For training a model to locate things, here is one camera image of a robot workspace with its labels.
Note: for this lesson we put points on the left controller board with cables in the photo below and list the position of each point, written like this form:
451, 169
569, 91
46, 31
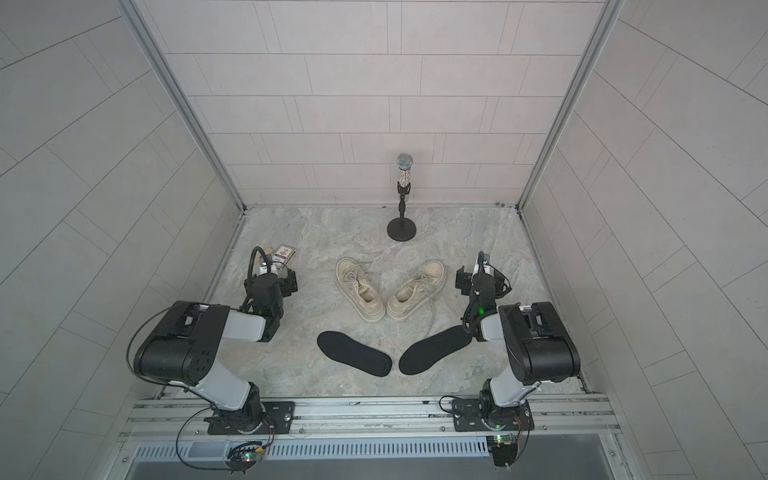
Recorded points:
244, 456

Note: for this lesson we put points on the black insole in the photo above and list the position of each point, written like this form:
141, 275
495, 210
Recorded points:
424, 354
341, 348

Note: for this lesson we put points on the cream canvas sneaker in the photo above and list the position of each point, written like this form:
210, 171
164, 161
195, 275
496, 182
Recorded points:
352, 282
420, 288

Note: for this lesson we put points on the white perforated vent strip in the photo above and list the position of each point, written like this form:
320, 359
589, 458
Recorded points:
321, 449

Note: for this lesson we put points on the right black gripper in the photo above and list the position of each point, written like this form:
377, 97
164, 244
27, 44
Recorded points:
464, 282

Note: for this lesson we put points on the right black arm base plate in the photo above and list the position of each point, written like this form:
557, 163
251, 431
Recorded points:
476, 415

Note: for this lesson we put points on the small printed card box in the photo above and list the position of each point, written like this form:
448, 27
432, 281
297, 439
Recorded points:
283, 254

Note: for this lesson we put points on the right controller board with cables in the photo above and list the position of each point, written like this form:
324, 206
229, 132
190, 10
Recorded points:
503, 450

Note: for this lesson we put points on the black microphone stand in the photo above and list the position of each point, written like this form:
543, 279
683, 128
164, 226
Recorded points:
402, 229

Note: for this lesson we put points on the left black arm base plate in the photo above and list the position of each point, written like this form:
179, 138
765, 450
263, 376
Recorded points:
270, 417

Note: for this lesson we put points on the aluminium mounting rail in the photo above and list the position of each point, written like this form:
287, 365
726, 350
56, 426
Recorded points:
371, 417

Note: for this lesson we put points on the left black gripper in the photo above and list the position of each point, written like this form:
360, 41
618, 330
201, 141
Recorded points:
287, 282

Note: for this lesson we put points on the controller board with cables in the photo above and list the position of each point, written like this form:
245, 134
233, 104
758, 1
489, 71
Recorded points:
244, 456
503, 450

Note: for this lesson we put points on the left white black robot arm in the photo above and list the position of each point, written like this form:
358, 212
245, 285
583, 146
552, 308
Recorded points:
182, 351

